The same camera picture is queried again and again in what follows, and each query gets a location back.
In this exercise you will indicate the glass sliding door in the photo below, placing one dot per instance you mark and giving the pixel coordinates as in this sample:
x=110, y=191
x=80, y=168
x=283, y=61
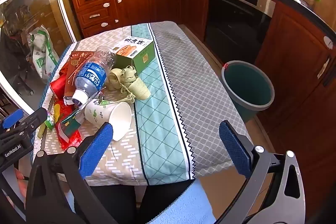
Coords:
x=34, y=3

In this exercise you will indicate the white leaf print paper cup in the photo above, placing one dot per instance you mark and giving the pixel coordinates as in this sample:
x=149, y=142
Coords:
x=99, y=111

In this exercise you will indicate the clear blue label plastic bottle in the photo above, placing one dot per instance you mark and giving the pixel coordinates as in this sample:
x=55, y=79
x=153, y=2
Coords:
x=90, y=77

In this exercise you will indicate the person's black pants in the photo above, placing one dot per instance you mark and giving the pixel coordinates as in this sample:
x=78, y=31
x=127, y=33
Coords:
x=115, y=203

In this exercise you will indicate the person's left hand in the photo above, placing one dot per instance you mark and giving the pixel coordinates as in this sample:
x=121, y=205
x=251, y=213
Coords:
x=21, y=179

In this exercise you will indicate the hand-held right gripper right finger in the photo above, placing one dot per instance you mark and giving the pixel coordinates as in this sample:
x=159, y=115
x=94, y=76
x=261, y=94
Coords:
x=235, y=148

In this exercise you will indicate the built-in black oven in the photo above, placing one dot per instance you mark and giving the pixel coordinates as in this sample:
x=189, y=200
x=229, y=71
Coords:
x=236, y=24

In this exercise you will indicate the beige paper cup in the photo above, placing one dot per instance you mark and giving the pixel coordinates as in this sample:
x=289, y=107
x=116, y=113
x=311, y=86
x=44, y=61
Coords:
x=130, y=74

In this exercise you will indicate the white green printed sack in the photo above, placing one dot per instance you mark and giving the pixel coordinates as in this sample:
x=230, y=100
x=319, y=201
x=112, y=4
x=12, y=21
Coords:
x=42, y=53

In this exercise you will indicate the dark chair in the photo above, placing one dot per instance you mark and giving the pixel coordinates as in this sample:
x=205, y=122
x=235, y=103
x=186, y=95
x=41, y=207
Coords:
x=15, y=61

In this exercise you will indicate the grey teal plastic bin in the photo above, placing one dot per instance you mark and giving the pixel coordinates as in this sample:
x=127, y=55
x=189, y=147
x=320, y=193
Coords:
x=246, y=82

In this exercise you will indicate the brown red snack packet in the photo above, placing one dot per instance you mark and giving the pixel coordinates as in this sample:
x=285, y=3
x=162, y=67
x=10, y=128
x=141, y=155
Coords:
x=72, y=64

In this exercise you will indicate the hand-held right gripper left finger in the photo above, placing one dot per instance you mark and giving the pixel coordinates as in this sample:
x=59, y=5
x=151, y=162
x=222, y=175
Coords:
x=95, y=150

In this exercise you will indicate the patterned grey teal tablecloth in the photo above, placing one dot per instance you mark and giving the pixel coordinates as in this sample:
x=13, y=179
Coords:
x=183, y=82

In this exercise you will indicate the light blue jacket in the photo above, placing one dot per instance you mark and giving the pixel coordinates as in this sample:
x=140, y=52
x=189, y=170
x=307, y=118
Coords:
x=183, y=205

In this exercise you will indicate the small green wrapper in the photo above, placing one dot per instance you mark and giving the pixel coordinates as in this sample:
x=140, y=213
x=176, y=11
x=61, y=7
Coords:
x=69, y=127

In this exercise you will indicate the yellow green stick wrapper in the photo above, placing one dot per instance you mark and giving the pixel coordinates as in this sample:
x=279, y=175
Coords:
x=43, y=129

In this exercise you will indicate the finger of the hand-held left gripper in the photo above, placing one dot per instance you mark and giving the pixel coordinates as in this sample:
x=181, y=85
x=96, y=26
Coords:
x=36, y=116
x=11, y=119

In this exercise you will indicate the red plastic bag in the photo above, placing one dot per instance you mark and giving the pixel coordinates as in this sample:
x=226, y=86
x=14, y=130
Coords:
x=57, y=86

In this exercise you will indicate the green cardboard food box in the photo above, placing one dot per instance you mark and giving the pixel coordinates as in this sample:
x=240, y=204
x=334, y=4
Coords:
x=141, y=56

